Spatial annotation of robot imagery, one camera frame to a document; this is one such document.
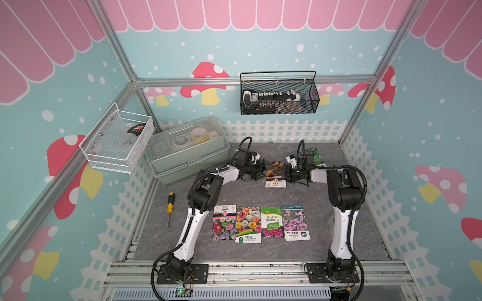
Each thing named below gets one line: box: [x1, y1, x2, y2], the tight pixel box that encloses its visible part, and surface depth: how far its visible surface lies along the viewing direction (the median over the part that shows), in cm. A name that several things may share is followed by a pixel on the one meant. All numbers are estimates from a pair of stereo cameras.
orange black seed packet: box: [264, 161, 287, 189], surface depth 104 cm
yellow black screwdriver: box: [166, 191, 176, 229], surface depth 95 cm
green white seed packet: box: [261, 206, 284, 239], surface depth 89 cm
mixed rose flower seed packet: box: [234, 206, 262, 244], surface depth 89 cm
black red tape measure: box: [126, 122, 147, 136], surface depth 80 cm
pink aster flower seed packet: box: [211, 204, 237, 241], surface depth 89 cm
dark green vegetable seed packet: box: [299, 147, 325, 165], surface depth 118 cm
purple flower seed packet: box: [280, 204, 312, 242], surface depth 89 cm
